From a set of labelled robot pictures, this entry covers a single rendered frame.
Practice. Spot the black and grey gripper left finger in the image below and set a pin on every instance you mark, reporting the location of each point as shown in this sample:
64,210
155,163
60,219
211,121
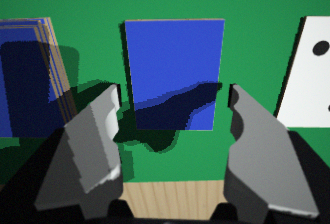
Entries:
74,174

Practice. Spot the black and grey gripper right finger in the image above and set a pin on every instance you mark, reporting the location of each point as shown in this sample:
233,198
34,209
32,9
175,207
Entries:
272,176

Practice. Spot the green felt mat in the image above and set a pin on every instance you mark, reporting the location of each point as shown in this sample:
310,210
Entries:
259,41

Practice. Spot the white card with two black pips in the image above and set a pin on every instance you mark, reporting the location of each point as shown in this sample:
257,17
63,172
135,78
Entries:
305,100

